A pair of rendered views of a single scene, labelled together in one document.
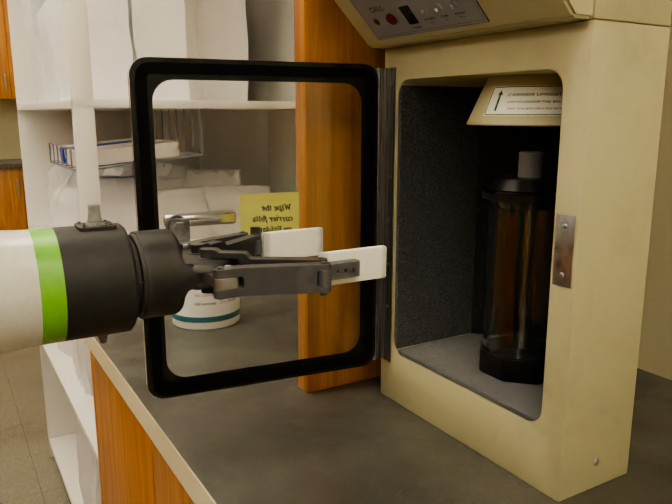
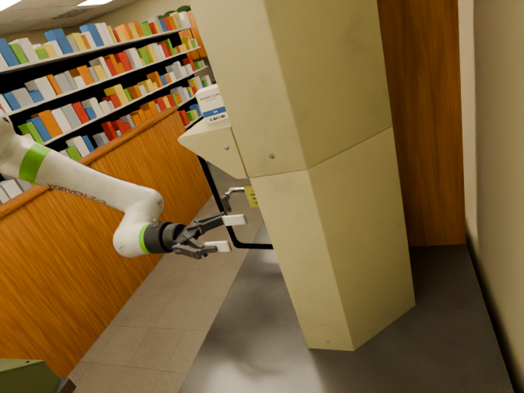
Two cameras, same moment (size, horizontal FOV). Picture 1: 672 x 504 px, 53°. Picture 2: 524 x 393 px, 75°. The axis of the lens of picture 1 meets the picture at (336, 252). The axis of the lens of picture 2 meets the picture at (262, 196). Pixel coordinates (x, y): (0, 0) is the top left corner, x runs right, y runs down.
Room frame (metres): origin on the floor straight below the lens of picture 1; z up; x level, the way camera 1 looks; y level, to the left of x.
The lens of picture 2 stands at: (0.31, -0.71, 1.65)
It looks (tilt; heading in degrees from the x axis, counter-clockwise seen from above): 26 degrees down; 56
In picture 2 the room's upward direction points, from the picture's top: 19 degrees counter-clockwise
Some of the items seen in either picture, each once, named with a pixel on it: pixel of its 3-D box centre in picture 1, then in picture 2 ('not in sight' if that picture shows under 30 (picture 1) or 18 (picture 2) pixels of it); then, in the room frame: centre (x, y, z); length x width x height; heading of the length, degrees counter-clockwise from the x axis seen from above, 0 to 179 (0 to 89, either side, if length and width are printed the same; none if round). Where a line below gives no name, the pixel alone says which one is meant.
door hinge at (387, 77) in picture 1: (383, 220); not in sight; (0.87, -0.06, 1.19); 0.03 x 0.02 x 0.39; 31
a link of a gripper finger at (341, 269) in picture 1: (338, 272); (206, 251); (0.56, 0.00, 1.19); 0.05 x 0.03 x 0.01; 121
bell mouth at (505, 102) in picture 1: (545, 100); not in sight; (0.79, -0.24, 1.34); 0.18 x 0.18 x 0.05
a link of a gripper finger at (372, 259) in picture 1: (353, 265); (217, 246); (0.59, -0.02, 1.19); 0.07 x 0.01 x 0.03; 121
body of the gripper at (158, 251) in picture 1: (183, 269); (183, 235); (0.57, 0.13, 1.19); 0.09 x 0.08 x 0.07; 121
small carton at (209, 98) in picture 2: not in sight; (214, 103); (0.66, -0.13, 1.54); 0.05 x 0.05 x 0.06; 47
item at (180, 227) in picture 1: (180, 242); (225, 203); (0.76, 0.18, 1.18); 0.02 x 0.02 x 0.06; 23
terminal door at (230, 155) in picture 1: (265, 228); (255, 197); (0.81, 0.09, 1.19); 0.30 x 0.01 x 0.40; 113
